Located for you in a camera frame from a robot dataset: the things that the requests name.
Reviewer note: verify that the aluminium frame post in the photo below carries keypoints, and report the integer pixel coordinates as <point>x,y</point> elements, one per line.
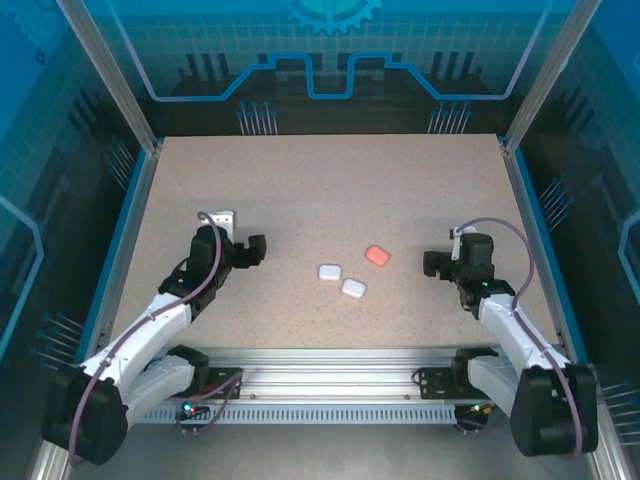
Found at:
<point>545,85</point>
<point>107,75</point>

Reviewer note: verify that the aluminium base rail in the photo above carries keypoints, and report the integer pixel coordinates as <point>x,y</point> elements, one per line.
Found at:
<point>325,372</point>

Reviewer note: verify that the white earbud charging case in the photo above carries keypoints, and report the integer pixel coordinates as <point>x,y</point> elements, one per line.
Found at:
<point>353,288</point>
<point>330,272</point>

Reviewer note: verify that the blue aluminium table side rail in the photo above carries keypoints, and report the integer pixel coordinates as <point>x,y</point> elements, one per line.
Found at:
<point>126,240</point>
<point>527,200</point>

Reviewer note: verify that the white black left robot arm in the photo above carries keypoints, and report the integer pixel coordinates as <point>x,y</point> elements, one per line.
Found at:
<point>145,340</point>

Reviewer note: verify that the pink earbud charging case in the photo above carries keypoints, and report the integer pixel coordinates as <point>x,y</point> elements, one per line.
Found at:
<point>377,255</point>

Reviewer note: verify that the small LED connector board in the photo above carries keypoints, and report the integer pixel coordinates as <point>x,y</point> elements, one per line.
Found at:
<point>192,409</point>
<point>479,410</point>

